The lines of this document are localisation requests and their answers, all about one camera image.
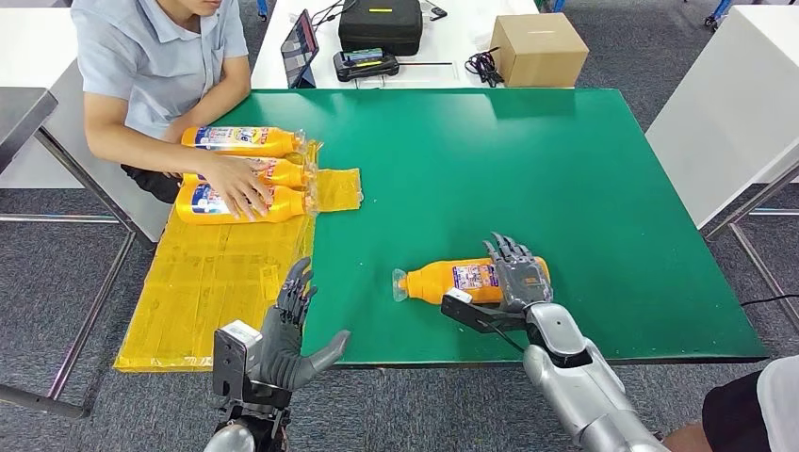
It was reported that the black coiled cable bundle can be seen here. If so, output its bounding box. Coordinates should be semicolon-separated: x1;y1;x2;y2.
464;46;506;89

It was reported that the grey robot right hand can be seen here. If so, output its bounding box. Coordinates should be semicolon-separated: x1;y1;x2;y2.
481;232;554;314

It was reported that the black tablet on stand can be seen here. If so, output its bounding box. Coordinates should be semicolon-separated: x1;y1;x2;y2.
281;8;320;89

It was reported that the black handheld controller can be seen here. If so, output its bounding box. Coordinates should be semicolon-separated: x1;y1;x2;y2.
332;47;400;84

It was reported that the black zip case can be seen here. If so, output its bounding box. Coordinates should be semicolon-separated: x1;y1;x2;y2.
337;0;424;58

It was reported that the brown cardboard box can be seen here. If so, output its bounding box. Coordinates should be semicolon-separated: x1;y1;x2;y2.
489;12;590;89

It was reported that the orange detergent bottle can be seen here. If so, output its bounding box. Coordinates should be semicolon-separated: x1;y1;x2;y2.
175;183;316;226
182;156;312;190
391;256;552;306
181;125;308;158

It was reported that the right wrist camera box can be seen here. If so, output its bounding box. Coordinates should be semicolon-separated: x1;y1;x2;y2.
440;287;531;335

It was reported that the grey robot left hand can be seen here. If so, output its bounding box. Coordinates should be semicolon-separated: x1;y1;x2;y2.
256;256;352;393

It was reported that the steel-legged table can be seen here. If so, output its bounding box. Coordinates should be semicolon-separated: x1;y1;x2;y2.
0;87;157;420
702;160;799;335

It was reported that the black floor cable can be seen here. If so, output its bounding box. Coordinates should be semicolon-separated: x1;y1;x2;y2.
741;294;799;310

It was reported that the green-topped table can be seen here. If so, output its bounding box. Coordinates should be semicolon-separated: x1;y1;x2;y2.
212;87;769;369

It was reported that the person's right hand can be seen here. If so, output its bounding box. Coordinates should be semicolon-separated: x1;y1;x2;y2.
198;153;276;222

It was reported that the person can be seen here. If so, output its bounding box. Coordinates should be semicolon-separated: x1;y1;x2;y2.
70;0;276;222
661;355;799;452

